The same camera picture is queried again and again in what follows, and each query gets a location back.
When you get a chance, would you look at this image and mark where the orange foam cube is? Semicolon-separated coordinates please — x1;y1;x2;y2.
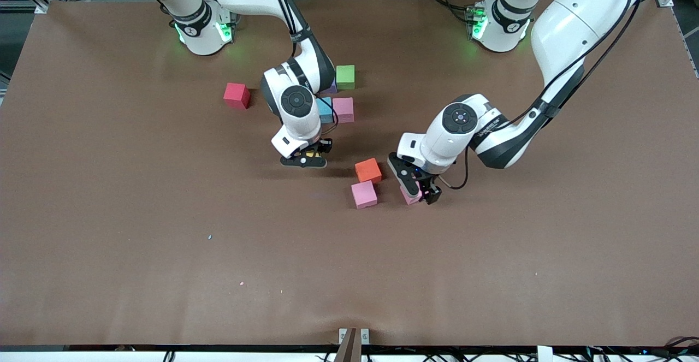
355;157;383;184

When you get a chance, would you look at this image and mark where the green foam cube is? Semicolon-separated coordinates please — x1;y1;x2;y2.
336;65;356;91

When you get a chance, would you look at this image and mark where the red foam cube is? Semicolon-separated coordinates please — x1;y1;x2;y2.
223;82;251;110

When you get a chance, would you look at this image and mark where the metal table clamp bracket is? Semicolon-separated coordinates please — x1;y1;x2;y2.
334;328;370;362

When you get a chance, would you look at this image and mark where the aluminium table edge rail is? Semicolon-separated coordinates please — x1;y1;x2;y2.
673;6;699;79

